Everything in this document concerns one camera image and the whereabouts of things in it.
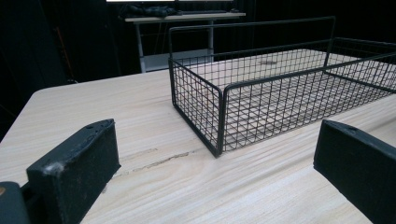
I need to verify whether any black wire mesh basket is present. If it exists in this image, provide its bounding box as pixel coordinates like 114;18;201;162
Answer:
167;16;396;159

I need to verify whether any white background desk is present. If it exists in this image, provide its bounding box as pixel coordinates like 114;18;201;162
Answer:
124;11;247;74

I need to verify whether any dark cloth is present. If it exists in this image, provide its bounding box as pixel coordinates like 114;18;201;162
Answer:
120;4;183;19

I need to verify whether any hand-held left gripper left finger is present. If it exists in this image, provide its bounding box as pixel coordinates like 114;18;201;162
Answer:
25;118;121;224

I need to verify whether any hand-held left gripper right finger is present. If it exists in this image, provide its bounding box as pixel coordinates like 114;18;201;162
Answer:
313;119;396;224

